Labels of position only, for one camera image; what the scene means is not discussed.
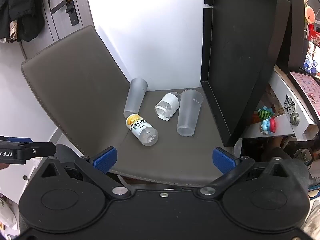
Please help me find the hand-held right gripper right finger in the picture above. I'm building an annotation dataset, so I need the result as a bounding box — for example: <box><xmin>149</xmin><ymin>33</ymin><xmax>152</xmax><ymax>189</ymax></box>
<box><xmin>199</xmin><ymin>147</ymin><xmax>288</xmax><ymax>199</ymax></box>

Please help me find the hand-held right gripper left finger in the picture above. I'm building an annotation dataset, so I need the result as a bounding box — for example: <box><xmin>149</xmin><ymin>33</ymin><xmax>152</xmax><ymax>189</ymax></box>
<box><xmin>37</xmin><ymin>147</ymin><xmax>131</xmax><ymax>198</ymax></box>

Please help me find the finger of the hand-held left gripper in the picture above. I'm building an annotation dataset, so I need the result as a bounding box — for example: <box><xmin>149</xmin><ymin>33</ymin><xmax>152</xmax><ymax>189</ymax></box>
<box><xmin>0</xmin><ymin>136</ymin><xmax>57</xmax><ymax>159</ymax></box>

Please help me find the tall frosted plastic cup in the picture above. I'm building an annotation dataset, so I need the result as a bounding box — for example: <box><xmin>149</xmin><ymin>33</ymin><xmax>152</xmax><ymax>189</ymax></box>
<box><xmin>176</xmin><ymin>89</ymin><xmax>203</xmax><ymax>137</ymax></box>

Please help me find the crumpled clear cup white label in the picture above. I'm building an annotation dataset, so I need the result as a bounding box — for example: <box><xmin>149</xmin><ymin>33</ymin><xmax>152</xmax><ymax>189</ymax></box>
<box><xmin>154</xmin><ymin>91</ymin><xmax>181</xmax><ymax>120</ymax></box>

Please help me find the white cabinet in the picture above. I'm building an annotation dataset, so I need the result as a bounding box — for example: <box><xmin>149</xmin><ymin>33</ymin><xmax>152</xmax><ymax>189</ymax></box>
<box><xmin>0</xmin><ymin>158</ymin><xmax>44</xmax><ymax>205</ymax></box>

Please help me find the clear bottle with yellow cap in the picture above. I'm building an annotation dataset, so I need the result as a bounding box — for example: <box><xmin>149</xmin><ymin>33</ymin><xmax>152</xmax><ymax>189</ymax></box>
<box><xmin>125</xmin><ymin>113</ymin><xmax>159</xmax><ymax>146</ymax></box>

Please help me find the blue and red toy figure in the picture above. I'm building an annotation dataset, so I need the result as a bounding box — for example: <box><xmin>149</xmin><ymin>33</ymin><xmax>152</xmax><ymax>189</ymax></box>
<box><xmin>261</xmin><ymin>116</ymin><xmax>278</xmax><ymax>135</ymax></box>

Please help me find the white plastic bag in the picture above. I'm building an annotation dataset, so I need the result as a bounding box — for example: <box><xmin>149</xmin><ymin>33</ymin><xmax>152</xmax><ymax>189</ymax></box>
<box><xmin>0</xmin><ymin>192</ymin><xmax>20</xmax><ymax>230</ymax></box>

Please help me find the watermelon toy figure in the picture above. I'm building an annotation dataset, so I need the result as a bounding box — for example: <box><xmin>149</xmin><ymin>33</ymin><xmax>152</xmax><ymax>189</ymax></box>
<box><xmin>257</xmin><ymin>106</ymin><xmax>275</xmax><ymax>120</ymax></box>

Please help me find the grey leather chair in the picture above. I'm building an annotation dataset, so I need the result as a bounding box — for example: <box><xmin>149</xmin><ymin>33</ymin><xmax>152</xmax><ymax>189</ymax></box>
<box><xmin>20</xmin><ymin>25</ymin><xmax>235</xmax><ymax>188</ymax></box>

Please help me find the white toy machine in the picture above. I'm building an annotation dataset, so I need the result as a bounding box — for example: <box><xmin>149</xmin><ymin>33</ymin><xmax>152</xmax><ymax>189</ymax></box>
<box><xmin>240</xmin><ymin>64</ymin><xmax>320</xmax><ymax>141</ymax></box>

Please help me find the patterned cloth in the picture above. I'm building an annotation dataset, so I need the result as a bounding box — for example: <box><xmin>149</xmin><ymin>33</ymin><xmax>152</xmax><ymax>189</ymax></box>
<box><xmin>303</xmin><ymin>200</ymin><xmax>320</xmax><ymax>240</ymax></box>

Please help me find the black tray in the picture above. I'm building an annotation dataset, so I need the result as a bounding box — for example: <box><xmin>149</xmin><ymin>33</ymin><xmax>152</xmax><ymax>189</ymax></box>
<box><xmin>200</xmin><ymin>0</ymin><xmax>292</xmax><ymax>147</ymax></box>

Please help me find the pink printed panel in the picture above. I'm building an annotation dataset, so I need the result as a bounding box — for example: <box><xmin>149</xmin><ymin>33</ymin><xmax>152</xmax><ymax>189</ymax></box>
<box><xmin>290</xmin><ymin>71</ymin><xmax>320</xmax><ymax>117</ymax></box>

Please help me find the beige cloth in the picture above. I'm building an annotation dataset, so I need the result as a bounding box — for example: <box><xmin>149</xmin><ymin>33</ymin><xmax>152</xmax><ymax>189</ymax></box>
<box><xmin>6</xmin><ymin>20</ymin><xmax>19</xmax><ymax>43</ymax></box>

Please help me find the black jacket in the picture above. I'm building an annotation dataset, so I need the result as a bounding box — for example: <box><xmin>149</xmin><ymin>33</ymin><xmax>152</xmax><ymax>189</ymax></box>
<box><xmin>0</xmin><ymin>0</ymin><xmax>45</xmax><ymax>42</ymax></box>

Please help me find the black door handle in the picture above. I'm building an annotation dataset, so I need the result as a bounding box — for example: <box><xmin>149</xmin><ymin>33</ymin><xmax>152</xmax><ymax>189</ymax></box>
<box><xmin>51</xmin><ymin>0</ymin><xmax>80</xmax><ymax>26</ymax></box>

